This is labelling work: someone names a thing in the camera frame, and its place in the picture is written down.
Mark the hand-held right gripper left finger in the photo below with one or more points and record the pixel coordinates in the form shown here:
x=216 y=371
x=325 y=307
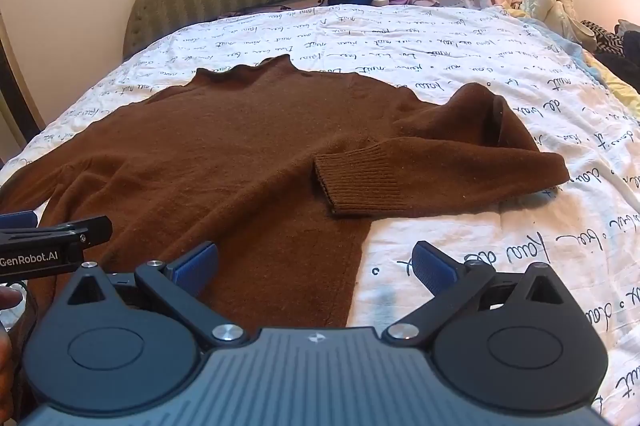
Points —
x=196 y=264

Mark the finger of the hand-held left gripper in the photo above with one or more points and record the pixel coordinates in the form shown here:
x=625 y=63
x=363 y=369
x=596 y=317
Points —
x=17 y=221
x=90 y=230

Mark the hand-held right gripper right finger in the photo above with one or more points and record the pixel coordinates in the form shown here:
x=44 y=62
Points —
x=433 y=268

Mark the brown knit sweater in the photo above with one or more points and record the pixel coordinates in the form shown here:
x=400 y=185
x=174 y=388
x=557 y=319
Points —
x=250 y=156

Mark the pile of pale clothes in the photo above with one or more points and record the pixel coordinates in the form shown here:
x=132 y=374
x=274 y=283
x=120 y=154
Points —
x=555 y=4

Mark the person's left hand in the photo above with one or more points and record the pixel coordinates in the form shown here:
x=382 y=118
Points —
x=7 y=298

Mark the dark wooden furniture edge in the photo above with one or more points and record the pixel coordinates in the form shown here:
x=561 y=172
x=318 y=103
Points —
x=17 y=96

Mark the white script-printed blanket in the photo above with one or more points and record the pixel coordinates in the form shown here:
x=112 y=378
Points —
x=450 y=51

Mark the pale yellow blue quilt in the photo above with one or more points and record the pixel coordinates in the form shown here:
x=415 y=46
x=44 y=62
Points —
x=620 y=84

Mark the dark clothing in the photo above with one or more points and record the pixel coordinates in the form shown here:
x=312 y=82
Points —
x=622 y=56

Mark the black striped cloth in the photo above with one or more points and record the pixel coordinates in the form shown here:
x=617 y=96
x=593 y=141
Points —
x=600 y=34

